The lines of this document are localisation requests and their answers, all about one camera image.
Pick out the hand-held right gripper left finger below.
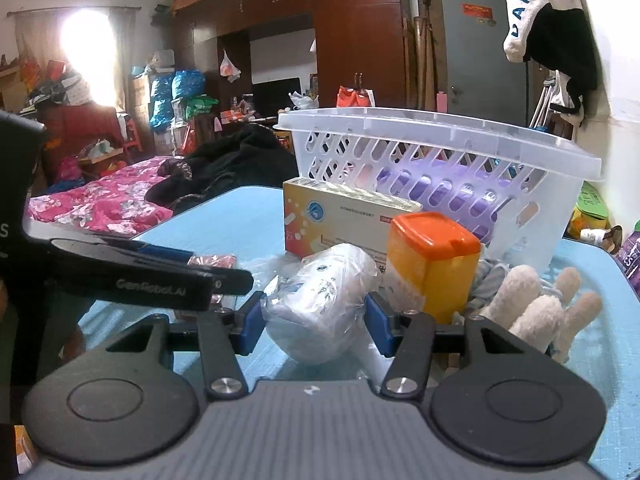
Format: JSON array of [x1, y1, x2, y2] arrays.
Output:
[[102, 290, 267, 401]]

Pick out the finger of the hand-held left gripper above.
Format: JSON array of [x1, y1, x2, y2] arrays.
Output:
[[50, 236, 196, 267], [50, 250, 255, 312]]

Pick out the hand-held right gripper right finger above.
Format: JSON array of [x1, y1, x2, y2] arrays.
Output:
[[364, 291, 543, 400]]

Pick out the plastic-wrapped white roll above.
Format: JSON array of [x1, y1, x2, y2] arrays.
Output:
[[261, 242, 382, 367]]

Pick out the orange and white medicine box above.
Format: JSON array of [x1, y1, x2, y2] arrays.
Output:
[[282, 177, 425, 273]]

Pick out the pink patterned packet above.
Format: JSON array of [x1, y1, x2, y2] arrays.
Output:
[[187, 253, 237, 306]]

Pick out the pink floral blanket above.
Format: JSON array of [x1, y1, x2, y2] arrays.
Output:
[[28, 156, 187, 239]]

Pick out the yellow container with orange lid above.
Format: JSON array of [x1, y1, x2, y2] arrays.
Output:
[[387, 211, 482, 327]]

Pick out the red cabinet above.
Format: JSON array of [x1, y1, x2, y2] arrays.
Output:
[[39, 101, 127, 162]]

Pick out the black clothing pile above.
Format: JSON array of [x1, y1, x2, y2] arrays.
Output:
[[145, 123, 301, 215]]

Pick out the light blue cloth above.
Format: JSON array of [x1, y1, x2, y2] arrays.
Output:
[[467, 259, 508, 306]]

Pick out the window curtain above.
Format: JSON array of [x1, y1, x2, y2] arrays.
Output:
[[11, 6, 137, 112]]

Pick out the beige plush glove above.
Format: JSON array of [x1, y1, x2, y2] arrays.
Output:
[[479, 265, 604, 365]]

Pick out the blue plastic bags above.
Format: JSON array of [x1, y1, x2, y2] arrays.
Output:
[[149, 69, 207, 134]]

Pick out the black television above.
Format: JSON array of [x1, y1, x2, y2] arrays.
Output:
[[251, 77, 303, 117]]

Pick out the small white plastic bag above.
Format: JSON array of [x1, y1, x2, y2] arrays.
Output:
[[219, 50, 242, 84]]

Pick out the white plastic basket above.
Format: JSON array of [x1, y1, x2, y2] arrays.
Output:
[[276, 106, 604, 262]]

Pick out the orange and white plastic bag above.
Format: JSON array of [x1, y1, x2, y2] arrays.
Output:
[[337, 85, 376, 109]]

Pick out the green box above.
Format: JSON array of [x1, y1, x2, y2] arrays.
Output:
[[569, 181, 611, 235]]

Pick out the purple packet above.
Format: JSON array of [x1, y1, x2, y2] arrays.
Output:
[[613, 229, 640, 285]]

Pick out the white clothes rack rods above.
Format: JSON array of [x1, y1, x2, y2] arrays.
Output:
[[529, 74, 562, 132]]

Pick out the grey door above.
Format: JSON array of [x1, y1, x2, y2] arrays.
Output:
[[439, 0, 529, 127]]

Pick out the wooden poles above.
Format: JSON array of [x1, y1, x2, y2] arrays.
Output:
[[413, 0, 437, 111]]

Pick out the dark red wooden wardrobe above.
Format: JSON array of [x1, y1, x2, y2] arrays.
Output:
[[169, 0, 410, 113]]

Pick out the black hanging garment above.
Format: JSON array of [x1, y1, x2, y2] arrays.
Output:
[[529, 4, 599, 115]]

